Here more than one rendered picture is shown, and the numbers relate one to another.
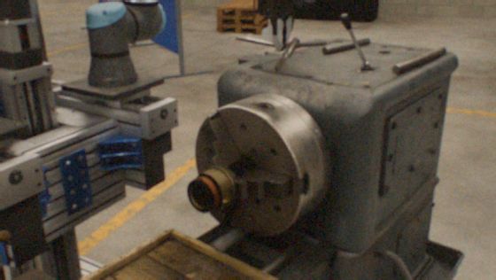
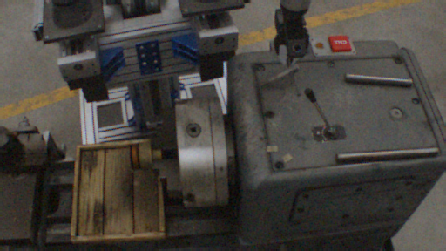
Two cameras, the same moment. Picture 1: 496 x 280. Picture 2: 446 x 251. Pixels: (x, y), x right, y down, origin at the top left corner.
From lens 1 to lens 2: 1.09 m
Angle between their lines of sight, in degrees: 47
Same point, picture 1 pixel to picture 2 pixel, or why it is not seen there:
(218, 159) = (155, 140)
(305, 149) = (197, 179)
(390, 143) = (300, 203)
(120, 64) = not seen: outside the picture
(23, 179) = (84, 68)
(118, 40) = not seen: outside the picture
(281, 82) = (245, 105)
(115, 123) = (191, 26)
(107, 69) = not seen: outside the picture
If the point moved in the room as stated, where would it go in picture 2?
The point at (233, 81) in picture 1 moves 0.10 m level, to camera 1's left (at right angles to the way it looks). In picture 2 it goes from (233, 70) to (208, 52)
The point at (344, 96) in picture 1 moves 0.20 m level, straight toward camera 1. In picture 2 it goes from (253, 161) to (183, 201)
